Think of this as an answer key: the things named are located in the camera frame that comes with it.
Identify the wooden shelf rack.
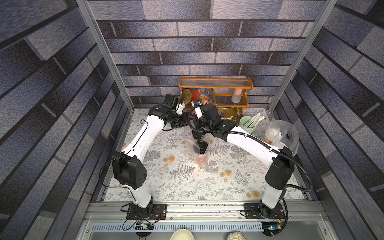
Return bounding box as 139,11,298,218
179,77,254,123

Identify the gold fruit snack bag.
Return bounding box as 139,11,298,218
218,108,238,122

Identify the red snack bag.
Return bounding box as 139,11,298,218
191,88,215,105

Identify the green plastic straw cup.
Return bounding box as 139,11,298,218
239,116,257,134

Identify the pink capped white bottle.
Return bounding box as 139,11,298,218
231,89,243,104

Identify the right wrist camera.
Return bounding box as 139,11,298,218
193,104,223,130

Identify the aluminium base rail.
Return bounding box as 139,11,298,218
83,200,328,234

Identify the patterned round object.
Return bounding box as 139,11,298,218
226,231,246,240

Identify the black lid milk tea cup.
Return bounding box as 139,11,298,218
193,144,209,165

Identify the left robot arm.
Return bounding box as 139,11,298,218
111,103,188,210

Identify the white round bowl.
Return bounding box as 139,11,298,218
170,229,195,240

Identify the black corrugated cable conduit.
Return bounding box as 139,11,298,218
187,104,313,193

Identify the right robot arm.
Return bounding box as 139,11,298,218
189,120,294,210

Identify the translucent plastic carrier bag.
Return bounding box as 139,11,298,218
267,120,300,157

